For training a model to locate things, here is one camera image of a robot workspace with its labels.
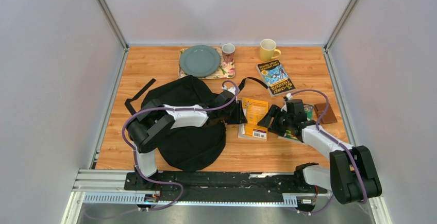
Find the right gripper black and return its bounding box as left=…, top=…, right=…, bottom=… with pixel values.
left=256, top=105, right=292, bottom=137

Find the orange paperback book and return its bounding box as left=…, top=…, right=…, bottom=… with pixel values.
left=238, top=97, right=269, bottom=141

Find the black student backpack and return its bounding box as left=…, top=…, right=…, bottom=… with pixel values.
left=124, top=75, right=269, bottom=173

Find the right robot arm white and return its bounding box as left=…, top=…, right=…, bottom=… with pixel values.
left=257, top=99, right=382, bottom=204

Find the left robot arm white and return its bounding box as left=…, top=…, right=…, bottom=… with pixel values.
left=122, top=87, right=246, bottom=191

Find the green coin book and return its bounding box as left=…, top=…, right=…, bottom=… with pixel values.
left=278, top=104, right=314, bottom=143

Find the treehouse paperback book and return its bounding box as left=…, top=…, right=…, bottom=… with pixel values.
left=256, top=60, right=296, bottom=97

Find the floral placemat tray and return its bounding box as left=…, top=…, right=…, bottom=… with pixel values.
left=178, top=47, right=236, bottom=80

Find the brown leather wallet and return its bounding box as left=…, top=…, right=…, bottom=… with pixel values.
left=314, top=102, right=338, bottom=124

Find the small pink floral cup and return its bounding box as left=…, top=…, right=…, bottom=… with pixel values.
left=222, top=43, right=236, bottom=63

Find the grey-green ceramic plate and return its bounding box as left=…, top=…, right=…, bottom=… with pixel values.
left=179, top=45, right=221, bottom=77

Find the yellow ceramic mug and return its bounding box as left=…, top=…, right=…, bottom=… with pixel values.
left=259, top=39, right=282, bottom=62

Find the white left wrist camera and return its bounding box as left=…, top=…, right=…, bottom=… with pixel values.
left=226, top=87, right=239, bottom=95

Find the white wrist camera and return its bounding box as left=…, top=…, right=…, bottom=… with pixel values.
left=226, top=87, right=239, bottom=95
left=281, top=93, right=293, bottom=112

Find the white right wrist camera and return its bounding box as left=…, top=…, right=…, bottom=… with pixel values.
left=281, top=93, right=293, bottom=112

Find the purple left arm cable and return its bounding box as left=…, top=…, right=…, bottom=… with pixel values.
left=121, top=80, right=241, bottom=213

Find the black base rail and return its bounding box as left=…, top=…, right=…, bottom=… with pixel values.
left=124, top=171, right=327, bottom=203

